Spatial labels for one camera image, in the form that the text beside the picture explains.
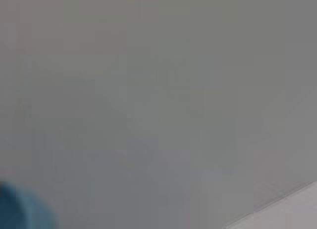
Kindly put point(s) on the blue bowl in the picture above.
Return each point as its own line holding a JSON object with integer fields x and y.
{"x": 22, "y": 209}

